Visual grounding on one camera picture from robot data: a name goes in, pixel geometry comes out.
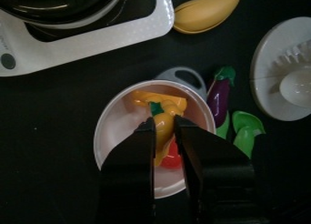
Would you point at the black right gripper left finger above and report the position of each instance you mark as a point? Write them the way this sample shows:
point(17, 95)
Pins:
point(129, 167)

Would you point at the purple toy eggplant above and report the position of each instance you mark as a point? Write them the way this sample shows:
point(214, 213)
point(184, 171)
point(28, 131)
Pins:
point(218, 98)

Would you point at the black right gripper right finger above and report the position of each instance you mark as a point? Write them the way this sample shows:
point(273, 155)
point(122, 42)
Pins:
point(213, 167)

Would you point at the white plastic bowl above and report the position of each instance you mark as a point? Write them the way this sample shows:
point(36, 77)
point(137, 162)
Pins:
point(121, 121)

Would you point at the grey white toy juicer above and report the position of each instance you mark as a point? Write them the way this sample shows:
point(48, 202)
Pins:
point(285, 73)

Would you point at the white toy stove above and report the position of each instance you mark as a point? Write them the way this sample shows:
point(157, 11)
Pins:
point(80, 42)

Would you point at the red toy food piece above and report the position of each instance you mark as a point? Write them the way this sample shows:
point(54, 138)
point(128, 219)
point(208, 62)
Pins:
point(170, 156)

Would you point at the black toy pot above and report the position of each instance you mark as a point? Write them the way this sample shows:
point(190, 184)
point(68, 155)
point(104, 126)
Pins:
point(60, 4)

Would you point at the green toy spoon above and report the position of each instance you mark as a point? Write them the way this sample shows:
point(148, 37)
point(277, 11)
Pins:
point(246, 127)

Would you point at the yellow toy banana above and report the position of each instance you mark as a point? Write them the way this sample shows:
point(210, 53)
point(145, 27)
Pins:
point(205, 12)

